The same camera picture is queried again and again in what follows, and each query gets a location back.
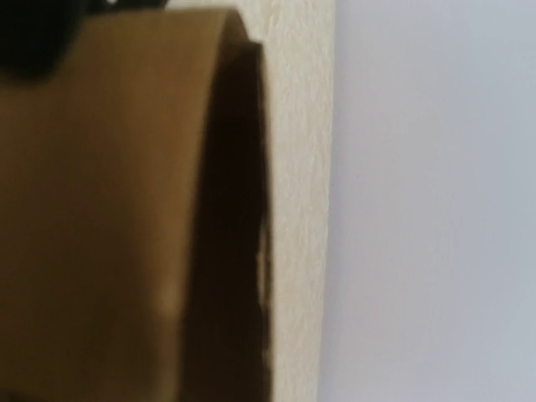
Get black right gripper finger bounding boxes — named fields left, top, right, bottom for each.
left=1, top=0, right=168, bottom=80

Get brown cardboard paper box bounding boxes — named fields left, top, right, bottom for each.
left=1, top=6, right=272, bottom=401

